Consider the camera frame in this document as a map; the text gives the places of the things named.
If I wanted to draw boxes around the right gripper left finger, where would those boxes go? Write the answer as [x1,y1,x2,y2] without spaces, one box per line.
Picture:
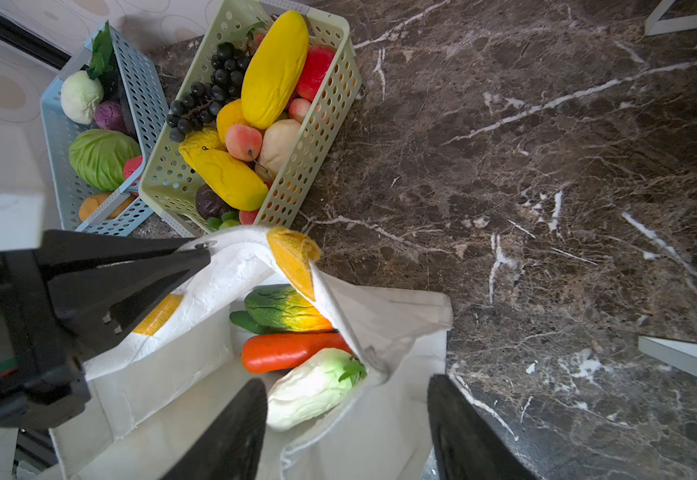
[164,379,268,480]

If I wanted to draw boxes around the orange-red carrot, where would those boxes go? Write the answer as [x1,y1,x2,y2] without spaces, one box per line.
[242,333,352,374]

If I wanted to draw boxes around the black grape bunch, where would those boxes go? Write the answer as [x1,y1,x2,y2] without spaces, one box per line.
[166,42,252,143]

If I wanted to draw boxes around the tall yellow mango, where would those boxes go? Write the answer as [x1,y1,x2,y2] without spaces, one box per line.
[242,10,310,130]

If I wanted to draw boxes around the green leafy vegetable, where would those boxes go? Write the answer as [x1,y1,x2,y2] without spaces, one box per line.
[86,21,116,80]

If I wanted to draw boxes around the beige pear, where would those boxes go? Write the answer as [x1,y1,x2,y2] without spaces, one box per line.
[256,119,302,183]

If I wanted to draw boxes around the green cabbage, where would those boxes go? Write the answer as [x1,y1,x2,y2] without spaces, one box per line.
[68,129,142,192]

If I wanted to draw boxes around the green cucumber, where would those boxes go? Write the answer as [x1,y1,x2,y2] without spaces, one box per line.
[230,311,278,335]

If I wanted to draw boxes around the green plastic basket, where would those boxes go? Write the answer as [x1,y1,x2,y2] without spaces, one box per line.
[140,1,362,238]

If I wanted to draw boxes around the pink peach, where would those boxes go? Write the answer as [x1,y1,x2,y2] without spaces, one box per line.
[226,124,264,162]

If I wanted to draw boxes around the yellow lemon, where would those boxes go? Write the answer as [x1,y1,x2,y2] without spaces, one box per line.
[216,99,250,146]

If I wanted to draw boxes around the white radish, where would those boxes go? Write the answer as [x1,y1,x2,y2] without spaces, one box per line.
[60,71,104,125]

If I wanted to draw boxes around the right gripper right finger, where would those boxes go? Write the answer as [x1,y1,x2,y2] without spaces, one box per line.
[427,374,534,479]

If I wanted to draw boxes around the white grocery bag yellow handles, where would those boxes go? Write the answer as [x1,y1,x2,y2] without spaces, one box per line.
[50,226,452,479]

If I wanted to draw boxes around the orange potato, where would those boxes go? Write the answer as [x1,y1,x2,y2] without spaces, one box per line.
[77,191,136,222]

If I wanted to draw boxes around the blue plastic basket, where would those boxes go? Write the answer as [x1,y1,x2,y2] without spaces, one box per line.
[40,24,168,237]

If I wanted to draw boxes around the red-green mango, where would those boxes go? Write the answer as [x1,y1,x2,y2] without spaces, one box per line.
[238,210,260,225]

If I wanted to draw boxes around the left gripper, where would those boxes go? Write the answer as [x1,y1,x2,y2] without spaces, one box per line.
[0,230,210,429]

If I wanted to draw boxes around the orange-green papaya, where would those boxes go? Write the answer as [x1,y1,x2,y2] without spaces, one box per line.
[244,284,334,333]

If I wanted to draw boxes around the purple cabbage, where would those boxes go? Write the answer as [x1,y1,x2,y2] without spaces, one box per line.
[94,100,128,134]

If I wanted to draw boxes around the lying yellow mango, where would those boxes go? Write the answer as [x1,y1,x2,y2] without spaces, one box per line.
[192,149,268,211]

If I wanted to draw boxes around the white wire wooden shelf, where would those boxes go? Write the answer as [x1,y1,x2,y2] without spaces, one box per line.
[635,0,697,394]

